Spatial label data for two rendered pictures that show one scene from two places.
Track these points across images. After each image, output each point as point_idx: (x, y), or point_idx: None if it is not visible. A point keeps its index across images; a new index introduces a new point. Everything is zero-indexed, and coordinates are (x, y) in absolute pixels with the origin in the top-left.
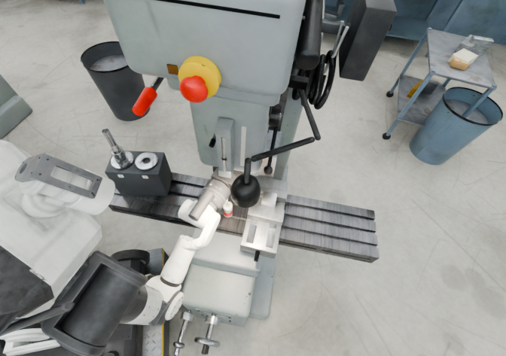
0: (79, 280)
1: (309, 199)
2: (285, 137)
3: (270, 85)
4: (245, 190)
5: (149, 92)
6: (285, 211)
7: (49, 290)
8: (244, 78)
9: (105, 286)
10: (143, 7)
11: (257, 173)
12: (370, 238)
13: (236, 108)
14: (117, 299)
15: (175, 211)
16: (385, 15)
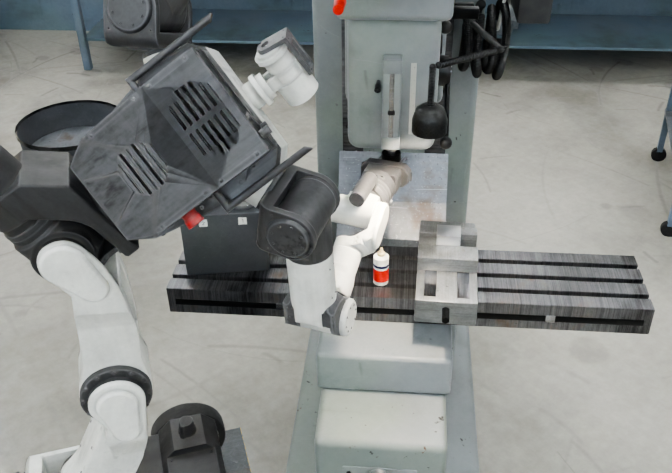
0: (282, 179)
1: (516, 253)
2: (454, 164)
3: None
4: (431, 110)
5: None
6: (478, 270)
7: (280, 152)
8: None
9: (307, 185)
10: None
11: (416, 235)
12: (635, 288)
13: (405, 37)
14: (322, 197)
15: (288, 287)
16: None
